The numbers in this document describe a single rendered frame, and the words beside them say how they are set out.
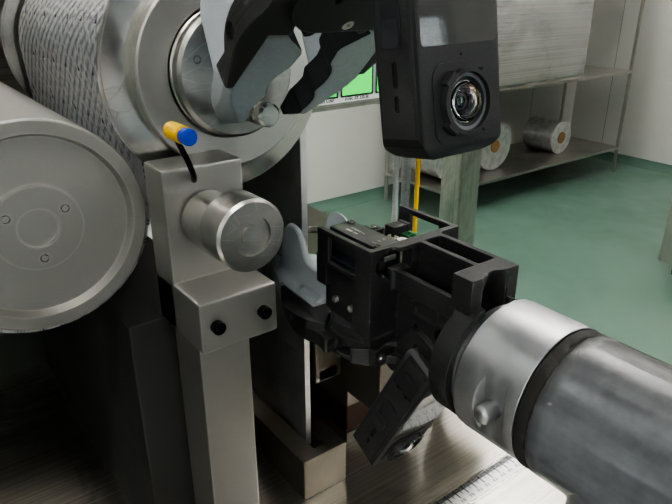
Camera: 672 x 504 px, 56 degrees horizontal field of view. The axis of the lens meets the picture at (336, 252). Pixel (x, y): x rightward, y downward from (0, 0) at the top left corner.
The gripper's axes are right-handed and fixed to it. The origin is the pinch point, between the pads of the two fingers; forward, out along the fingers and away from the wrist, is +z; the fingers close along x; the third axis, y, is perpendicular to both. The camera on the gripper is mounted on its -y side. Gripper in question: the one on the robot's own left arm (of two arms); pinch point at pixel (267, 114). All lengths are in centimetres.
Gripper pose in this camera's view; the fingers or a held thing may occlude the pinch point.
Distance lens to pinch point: 37.1
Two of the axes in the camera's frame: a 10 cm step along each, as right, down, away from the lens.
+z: -4.6, 3.5, 8.2
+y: -3.8, -9.1, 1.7
